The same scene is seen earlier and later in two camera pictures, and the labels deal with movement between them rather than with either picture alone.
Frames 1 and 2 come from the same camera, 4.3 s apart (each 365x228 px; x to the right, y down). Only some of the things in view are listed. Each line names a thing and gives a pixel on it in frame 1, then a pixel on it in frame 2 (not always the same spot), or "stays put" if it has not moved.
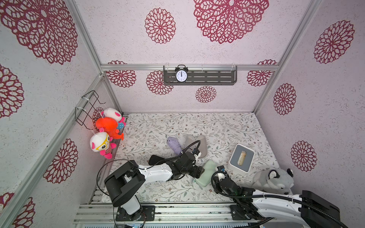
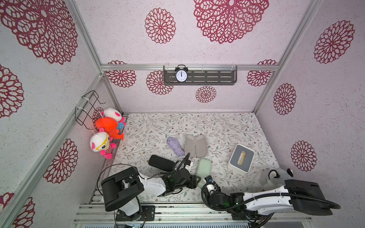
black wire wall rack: x=83 y=114 stays put
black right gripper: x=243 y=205 → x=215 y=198
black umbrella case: x=155 y=159 stays put
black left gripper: x=198 y=171 → x=193 y=182
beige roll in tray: x=241 y=159 stays put
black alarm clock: x=181 y=74 stays put
